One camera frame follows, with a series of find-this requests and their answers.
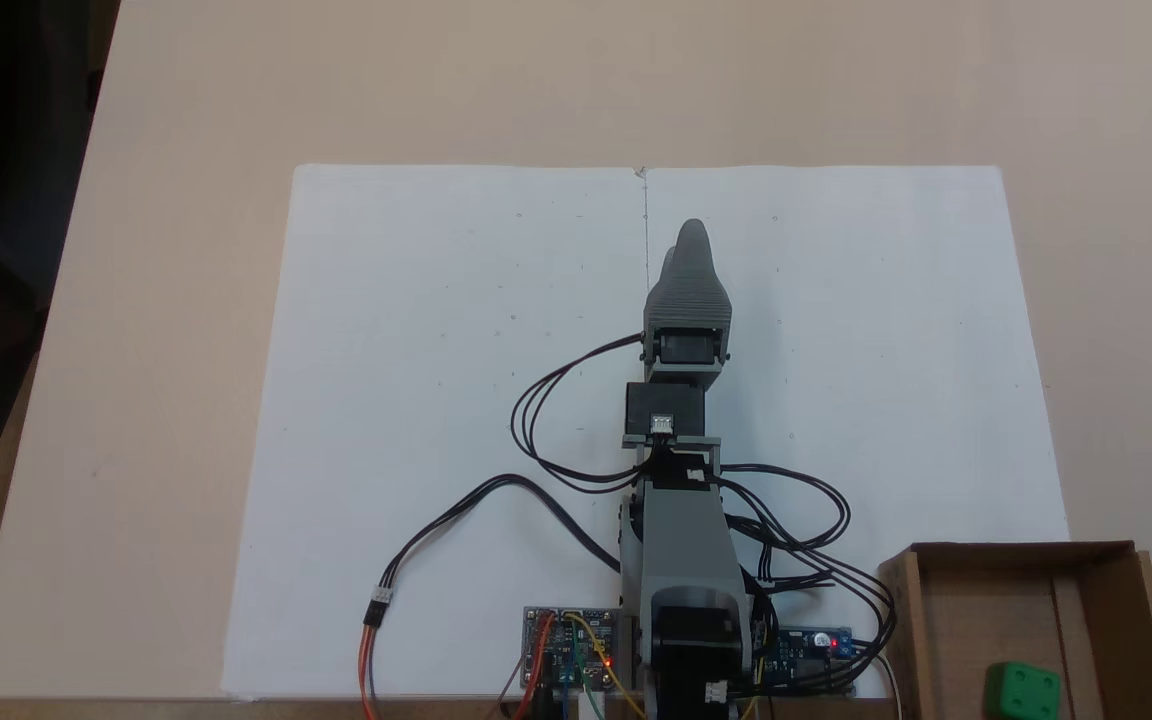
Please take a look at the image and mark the yellow jumper wire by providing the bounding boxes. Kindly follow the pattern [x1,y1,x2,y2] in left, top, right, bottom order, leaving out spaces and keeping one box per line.
[566,613,649,720]

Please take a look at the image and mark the black cable with white connector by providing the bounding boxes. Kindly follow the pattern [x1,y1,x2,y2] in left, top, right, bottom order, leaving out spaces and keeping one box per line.
[366,474,627,629]

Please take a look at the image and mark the blue circuit board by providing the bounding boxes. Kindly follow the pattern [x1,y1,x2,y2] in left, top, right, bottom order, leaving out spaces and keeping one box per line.
[758,625,857,698]

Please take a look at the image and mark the orange red wire bundle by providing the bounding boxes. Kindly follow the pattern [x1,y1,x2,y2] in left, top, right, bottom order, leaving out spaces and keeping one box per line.
[357,622,383,720]

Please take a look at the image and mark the black servo cable loops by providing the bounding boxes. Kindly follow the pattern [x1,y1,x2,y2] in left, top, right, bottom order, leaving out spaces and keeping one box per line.
[716,460,899,696]

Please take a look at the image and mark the circuit board with coloured wires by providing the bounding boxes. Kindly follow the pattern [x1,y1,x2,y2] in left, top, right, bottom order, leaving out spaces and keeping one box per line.
[523,606,629,693]

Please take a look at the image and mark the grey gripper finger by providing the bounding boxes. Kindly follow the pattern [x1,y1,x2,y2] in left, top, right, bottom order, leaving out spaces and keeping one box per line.
[647,244,680,302]
[671,218,732,301]

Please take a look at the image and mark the black wrist servo cable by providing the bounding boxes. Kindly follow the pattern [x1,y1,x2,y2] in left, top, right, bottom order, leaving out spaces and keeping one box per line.
[510,334,645,496]

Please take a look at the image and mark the white paper sheet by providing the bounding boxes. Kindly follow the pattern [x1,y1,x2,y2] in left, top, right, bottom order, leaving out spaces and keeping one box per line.
[221,165,649,701]
[644,165,1070,701]

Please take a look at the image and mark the brown cardboard box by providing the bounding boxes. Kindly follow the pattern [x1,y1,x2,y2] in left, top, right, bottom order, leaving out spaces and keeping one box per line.
[876,540,1152,720]

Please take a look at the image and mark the green dice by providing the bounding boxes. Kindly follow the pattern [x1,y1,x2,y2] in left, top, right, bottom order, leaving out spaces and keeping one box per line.
[983,660,1063,720]

